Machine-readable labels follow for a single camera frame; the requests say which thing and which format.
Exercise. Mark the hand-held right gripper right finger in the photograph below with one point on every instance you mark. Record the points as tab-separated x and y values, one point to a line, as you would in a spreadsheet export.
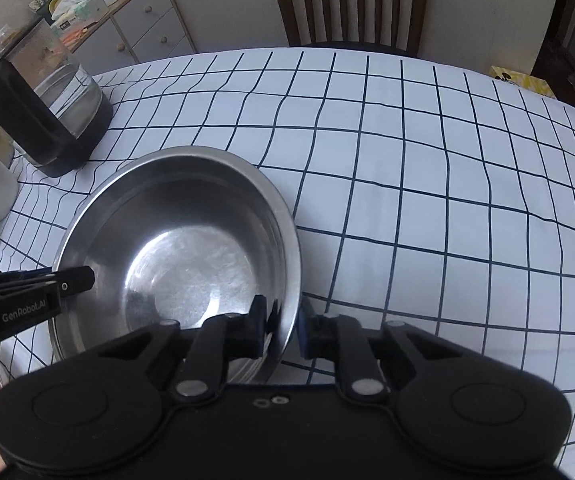
310	330

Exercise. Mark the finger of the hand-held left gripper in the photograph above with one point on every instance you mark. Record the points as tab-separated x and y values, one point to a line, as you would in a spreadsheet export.
7	276
74	281

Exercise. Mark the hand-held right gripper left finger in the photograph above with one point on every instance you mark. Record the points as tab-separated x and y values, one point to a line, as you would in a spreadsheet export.
255	327

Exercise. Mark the large stainless steel bowl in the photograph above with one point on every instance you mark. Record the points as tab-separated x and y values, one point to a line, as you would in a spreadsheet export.
182	240

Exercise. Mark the checked white tablecloth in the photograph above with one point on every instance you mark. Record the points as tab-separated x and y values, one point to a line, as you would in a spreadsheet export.
417	210

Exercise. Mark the glass electric kettle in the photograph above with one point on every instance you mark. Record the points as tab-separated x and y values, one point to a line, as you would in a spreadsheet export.
42	105

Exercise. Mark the tissue box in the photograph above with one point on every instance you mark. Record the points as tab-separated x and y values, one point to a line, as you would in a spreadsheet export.
77	10

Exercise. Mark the wooden slat-back chair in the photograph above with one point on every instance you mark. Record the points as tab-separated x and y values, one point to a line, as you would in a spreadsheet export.
347	5

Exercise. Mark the yellow box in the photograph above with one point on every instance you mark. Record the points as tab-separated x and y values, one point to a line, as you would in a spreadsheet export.
522	80

